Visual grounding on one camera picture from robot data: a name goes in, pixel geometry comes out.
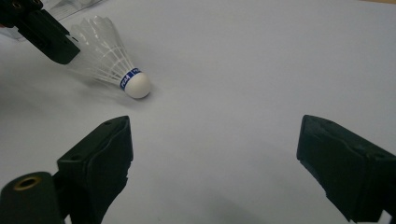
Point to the clear plastic tray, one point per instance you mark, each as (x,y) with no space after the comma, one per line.
(62,7)

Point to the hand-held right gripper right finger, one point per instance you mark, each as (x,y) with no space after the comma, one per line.
(348,168)

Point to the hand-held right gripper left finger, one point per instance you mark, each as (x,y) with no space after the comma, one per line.
(96,168)

